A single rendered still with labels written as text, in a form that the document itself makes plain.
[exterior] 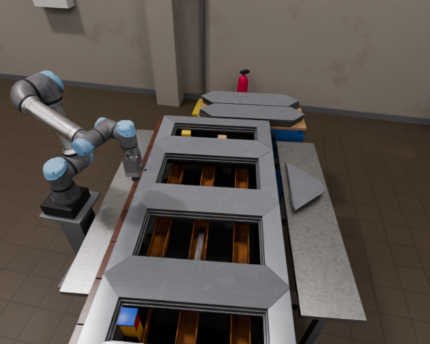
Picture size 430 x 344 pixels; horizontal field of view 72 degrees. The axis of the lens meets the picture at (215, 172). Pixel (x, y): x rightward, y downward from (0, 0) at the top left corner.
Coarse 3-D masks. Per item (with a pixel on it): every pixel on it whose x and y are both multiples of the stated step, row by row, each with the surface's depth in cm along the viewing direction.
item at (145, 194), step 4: (152, 184) 158; (144, 188) 156; (148, 188) 156; (152, 188) 156; (144, 192) 153; (148, 192) 153; (140, 196) 151; (144, 196) 151; (148, 196) 152; (140, 200) 149; (144, 200) 149; (148, 200) 149; (144, 204) 147
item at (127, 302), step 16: (176, 128) 204; (192, 128) 204; (208, 128) 204; (224, 128) 203; (240, 128) 203; (256, 128) 202; (176, 160) 180; (192, 160) 180; (208, 160) 179; (224, 160) 179; (240, 160) 178; (256, 160) 177; (160, 176) 167; (256, 176) 169; (144, 224) 140; (128, 304) 113; (144, 304) 113; (160, 304) 113; (176, 304) 112; (192, 304) 112; (208, 304) 111; (112, 320) 107; (112, 336) 105
